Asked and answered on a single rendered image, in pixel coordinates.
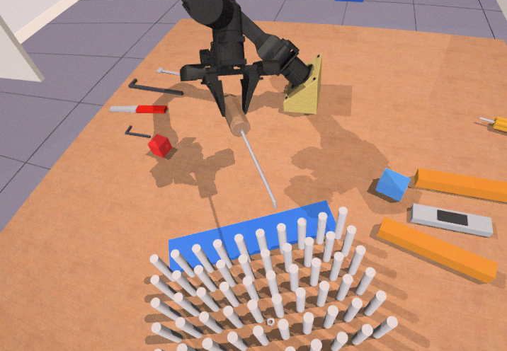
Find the blue block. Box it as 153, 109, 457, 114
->
376, 168, 411, 201

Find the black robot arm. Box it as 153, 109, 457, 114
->
181, 0, 313, 89

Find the orange long bar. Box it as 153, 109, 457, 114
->
414, 168, 507, 202
377, 217, 498, 283

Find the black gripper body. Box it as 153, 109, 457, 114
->
180, 30, 281, 81

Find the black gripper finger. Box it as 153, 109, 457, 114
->
201, 80, 225, 117
240, 77, 263, 115

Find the blue flat strip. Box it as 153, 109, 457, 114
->
169, 200, 336, 272

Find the white forked hook tool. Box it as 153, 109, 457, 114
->
156, 67, 180, 76

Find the yellow-handled screwdriver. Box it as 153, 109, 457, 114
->
479, 117, 507, 132

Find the white flat bar with dark grey inlay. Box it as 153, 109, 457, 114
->
411, 203, 494, 237

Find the red cube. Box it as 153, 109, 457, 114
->
147, 134, 172, 158

